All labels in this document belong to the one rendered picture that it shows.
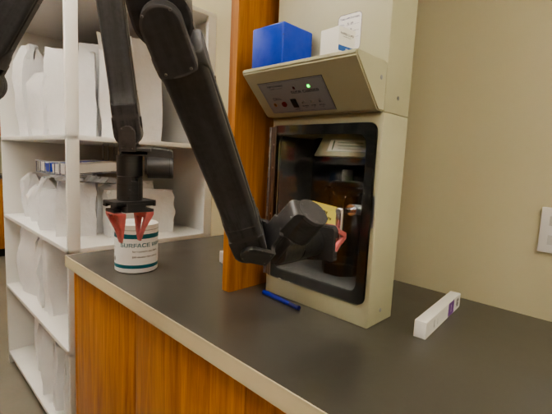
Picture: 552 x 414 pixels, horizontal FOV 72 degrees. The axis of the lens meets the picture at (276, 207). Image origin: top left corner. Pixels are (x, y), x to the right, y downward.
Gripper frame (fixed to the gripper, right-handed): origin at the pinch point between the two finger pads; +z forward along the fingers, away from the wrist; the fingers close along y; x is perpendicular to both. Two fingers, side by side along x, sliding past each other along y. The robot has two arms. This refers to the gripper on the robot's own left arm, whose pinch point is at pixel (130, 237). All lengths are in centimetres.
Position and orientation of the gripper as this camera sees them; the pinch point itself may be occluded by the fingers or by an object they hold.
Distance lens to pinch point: 97.2
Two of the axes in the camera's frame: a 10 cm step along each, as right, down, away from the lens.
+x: -7.1, -1.2, 6.9
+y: 7.0, -0.6, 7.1
